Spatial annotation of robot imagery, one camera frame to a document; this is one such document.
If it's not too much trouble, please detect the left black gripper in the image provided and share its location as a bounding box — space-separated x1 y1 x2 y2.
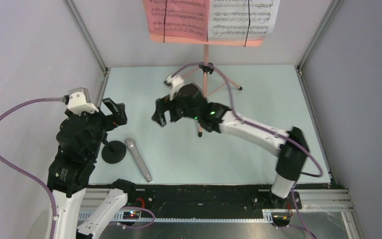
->
78 96 127 158

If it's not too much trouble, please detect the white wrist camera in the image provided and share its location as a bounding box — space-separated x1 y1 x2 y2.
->
163 75 184 101
67 87 99 116

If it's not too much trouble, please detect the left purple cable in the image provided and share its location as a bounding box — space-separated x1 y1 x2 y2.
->
0 97 156 239

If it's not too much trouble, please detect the white sheet music page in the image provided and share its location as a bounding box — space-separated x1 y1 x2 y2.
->
208 0 281 42

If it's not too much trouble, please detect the aluminium frame post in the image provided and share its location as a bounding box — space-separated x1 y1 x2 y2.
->
63 0 108 76
296 0 343 72

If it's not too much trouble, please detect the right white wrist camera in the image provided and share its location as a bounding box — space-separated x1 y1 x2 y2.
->
163 75 184 101

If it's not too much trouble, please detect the left aluminium frame post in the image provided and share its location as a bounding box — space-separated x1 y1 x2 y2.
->
63 0 108 76

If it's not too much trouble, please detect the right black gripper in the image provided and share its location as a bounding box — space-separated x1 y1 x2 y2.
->
151 95 197 129

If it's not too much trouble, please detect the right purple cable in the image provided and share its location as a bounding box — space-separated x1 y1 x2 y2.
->
170 62 324 239

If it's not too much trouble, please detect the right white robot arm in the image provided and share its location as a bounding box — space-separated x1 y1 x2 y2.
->
152 84 309 208

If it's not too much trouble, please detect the right aluminium frame post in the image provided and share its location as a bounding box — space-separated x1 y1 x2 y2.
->
296 0 343 72

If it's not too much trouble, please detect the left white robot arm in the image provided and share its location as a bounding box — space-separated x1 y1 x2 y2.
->
47 98 137 239

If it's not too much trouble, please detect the grey metal microphone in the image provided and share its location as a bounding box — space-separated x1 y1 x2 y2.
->
124 137 153 182

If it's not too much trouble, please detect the white slotted cable duct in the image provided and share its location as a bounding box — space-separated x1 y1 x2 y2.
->
110 211 273 223

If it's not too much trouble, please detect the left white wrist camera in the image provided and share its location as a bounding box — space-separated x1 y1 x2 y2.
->
67 87 99 116

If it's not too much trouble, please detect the pink paper sheet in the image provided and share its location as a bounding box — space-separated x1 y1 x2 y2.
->
143 0 210 41

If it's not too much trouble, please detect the purple cable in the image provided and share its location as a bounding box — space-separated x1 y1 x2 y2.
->
170 62 324 239
0 97 156 239

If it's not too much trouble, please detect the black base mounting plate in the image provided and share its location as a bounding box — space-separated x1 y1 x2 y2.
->
128 185 288 219

